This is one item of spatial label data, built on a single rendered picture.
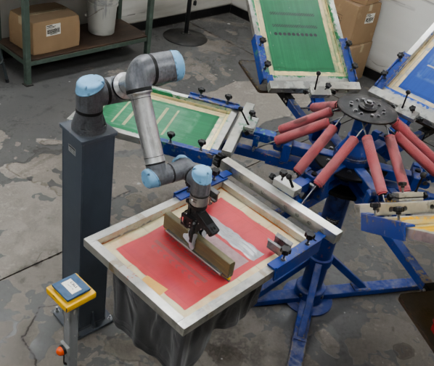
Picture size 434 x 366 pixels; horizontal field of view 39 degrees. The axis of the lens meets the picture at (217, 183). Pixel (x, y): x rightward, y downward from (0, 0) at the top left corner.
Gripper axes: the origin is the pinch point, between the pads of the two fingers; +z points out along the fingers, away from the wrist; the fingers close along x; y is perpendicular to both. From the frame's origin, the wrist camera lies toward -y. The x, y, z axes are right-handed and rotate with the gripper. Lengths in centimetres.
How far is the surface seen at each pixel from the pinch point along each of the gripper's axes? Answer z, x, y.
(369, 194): -3, -88, -25
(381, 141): -2, -141, 1
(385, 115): -30, -114, -9
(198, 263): 4.9, 2.8, -4.3
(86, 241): 0.0, 32.5, 28.6
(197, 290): 5.2, 13.1, -14.5
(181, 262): 4.7, 7.8, 0.4
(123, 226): 0.1, 15.6, 27.4
